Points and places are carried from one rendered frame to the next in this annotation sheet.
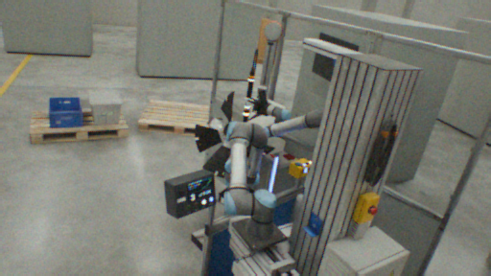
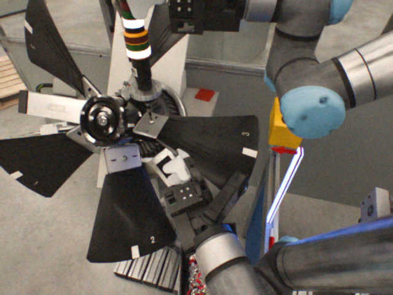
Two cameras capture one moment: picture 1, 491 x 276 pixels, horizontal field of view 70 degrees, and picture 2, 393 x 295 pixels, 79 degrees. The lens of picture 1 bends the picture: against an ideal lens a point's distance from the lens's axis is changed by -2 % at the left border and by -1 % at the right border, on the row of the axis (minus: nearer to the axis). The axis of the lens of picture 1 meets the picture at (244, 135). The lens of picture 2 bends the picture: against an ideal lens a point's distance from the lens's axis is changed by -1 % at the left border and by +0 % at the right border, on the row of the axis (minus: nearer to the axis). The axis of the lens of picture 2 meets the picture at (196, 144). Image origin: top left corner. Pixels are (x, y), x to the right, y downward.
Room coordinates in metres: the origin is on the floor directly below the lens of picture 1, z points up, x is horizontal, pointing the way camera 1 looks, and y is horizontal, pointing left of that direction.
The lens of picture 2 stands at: (1.95, 0.14, 1.58)
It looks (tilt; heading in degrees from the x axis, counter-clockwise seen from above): 46 degrees down; 330
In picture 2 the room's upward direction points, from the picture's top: straight up
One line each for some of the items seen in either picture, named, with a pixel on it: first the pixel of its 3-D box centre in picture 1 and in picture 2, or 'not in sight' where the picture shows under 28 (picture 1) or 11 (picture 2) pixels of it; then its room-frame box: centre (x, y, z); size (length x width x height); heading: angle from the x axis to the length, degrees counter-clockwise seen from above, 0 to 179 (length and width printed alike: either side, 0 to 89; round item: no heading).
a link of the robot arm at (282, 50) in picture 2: not in sight; (290, 62); (2.21, -0.21, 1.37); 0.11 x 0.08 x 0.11; 145
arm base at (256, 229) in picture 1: (261, 222); not in sight; (1.54, -0.16, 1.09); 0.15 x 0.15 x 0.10
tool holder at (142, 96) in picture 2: not in sight; (140, 68); (2.39, 0.01, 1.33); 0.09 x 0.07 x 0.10; 170
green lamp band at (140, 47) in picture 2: not in sight; (137, 43); (2.38, 0.01, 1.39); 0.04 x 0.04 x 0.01
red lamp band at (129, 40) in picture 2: not in sight; (136, 35); (2.38, 0.01, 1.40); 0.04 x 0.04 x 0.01
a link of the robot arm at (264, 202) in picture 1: (263, 204); not in sight; (1.54, -0.15, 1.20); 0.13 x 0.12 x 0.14; 99
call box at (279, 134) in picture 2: (300, 169); (285, 123); (2.34, -0.45, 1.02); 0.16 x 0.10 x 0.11; 135
